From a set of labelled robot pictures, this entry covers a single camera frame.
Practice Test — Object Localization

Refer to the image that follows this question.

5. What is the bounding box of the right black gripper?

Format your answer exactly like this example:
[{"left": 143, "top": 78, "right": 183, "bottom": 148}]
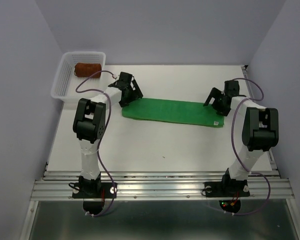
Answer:
[{"left": 204, "top": 87, "right": 231, "bottom": 116}]

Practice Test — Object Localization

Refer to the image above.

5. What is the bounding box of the green microfiber towel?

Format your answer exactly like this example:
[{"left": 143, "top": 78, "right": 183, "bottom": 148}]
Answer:
[{"left": 121, "top": 98, "right": 225, "bottom": 128}]

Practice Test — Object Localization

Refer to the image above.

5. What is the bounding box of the brown microfiber towel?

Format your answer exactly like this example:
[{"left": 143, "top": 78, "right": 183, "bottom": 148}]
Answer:
[{"left": 74, "top": 62, "right": 102, "bottom": 79}]

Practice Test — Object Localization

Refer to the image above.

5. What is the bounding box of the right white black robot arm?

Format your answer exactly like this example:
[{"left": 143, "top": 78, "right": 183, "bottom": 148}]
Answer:
[{"left": 203, "top": 78, "right": 279, "bottom": 195}]

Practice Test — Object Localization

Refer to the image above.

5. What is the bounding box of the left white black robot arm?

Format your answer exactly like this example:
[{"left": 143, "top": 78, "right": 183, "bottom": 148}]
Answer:
[{"left": 72, "top": 72, "right": 143, "bottom": 197}]

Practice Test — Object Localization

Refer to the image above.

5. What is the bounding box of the white perforated plastic basket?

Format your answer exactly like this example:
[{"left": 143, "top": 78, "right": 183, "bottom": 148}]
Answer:
[{"left": 50, "top": 51, "right": 106, "bottom": 103}]

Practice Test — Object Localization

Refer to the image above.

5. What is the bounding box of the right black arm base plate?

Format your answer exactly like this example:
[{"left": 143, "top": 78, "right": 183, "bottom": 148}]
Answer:
[{"left": 202, "top": 181, "right": 250, "bottom": 198}]

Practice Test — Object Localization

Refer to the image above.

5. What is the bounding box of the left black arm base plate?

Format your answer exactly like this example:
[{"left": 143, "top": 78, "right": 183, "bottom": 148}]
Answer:
[{"left": 68, "top": 182, "right": 117, "bottom": 199}]

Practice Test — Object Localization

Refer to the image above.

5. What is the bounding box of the aluminium extrusion rail frame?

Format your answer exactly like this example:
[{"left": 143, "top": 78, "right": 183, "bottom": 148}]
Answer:
[{"left": 19, "top": 64, "right": 300, "bottom": 240}]

